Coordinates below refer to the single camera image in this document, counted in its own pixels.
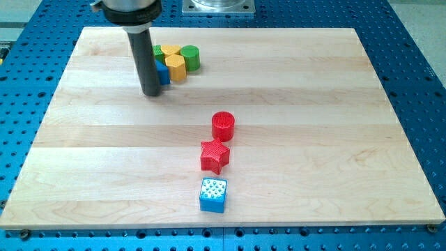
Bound blue cube block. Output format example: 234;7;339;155
199;177;227;213

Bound green cylinder block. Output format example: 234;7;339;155
180;45;201;72

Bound yellow heart block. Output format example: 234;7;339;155
160;45;181;58

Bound red star block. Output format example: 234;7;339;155
200;138;230;175

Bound blue triangle block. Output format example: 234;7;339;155
155;60;171;86

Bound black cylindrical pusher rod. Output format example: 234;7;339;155
128;30;161;97

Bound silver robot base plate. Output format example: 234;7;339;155
182;0;256;14

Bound red cylinder block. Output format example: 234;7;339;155
211;112;235;142

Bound green block behind rod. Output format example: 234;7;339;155
153;45;164;64

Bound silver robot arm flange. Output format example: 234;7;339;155
90;0;162;34

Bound yellow hexagon block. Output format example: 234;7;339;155
165;54;187;82

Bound light wooden board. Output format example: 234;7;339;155
1;27;445;229

